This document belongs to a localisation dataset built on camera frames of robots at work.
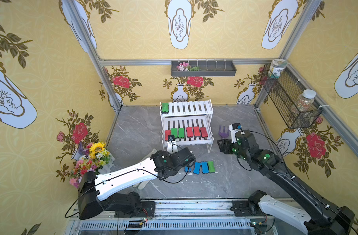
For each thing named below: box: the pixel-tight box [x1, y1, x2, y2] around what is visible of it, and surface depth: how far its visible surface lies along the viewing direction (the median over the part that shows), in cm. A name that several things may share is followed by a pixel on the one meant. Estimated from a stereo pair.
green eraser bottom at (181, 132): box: [178, 127, 185, 139], surface depth 91 cm
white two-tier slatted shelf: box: [159, 98, 215, 154], surface depth 89 cm
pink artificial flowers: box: [176, 61, 201, 72], surface depth 89 cm
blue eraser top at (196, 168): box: [192, 161, 202, 175], surface depth 88 cm
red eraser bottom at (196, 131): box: [193, 126, 201, 137], surface depth 90 cm
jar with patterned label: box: [268, 58, 288, 79], surface depth 87 cm
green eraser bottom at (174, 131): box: [171, 127, 178, 139], surface depth 90 cm
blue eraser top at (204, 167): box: [201, 161, 209, 174], surface depth 89 cm
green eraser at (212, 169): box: [207, 161, 216, 174], surface depth 89 cm
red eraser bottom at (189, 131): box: [185, 126, 194, 138], surface depth 92 cm
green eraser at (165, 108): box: [161, 102, 170, 115], surface depth 82 cm
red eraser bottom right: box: [200, 126, 209, 138], surface depth 89 cm
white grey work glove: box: [132, 179, 151, 190], surface depth 83 cm
